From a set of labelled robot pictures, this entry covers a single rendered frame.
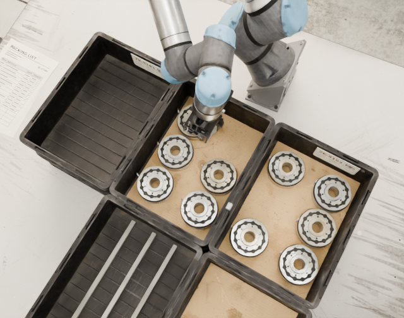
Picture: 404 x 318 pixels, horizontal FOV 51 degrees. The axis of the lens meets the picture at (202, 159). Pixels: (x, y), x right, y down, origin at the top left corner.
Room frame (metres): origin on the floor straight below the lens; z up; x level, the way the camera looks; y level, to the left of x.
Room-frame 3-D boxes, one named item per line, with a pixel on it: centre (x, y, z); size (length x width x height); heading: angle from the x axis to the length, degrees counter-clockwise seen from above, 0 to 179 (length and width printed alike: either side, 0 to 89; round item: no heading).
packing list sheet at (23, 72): (0.76, 0.64, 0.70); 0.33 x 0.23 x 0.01; 149
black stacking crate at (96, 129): (0.53, 0.26, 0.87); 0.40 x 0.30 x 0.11; 144
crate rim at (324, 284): (0.18, -0.22, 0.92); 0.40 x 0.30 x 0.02; 144
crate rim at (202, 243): (0.36, 0.02, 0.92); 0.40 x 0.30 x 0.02; 144
